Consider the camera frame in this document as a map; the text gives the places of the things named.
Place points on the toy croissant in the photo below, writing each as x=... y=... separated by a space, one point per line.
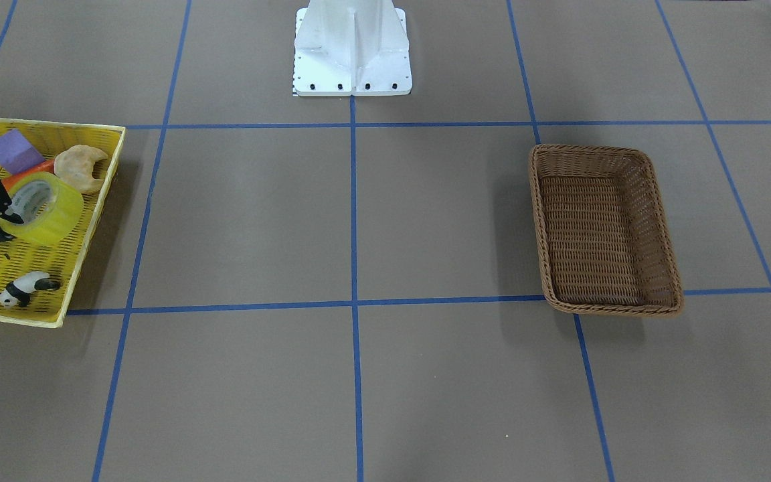
x=75 y=166

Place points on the panda figurine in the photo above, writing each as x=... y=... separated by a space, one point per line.
x=19 y=292

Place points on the yellow tape roll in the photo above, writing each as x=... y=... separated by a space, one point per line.
x=49 y=209

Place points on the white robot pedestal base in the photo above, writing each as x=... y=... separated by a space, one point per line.
x=351 y=48

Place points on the yellow plastic basket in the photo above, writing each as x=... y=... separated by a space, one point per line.
x=62 y=260

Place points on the purple sponge block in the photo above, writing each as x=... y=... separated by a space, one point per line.
x=17 y=154

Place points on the brown wicker basket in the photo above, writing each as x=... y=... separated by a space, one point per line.
x=603 y=243

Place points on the orange toy carrot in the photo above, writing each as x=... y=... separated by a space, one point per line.
x=46 y=166

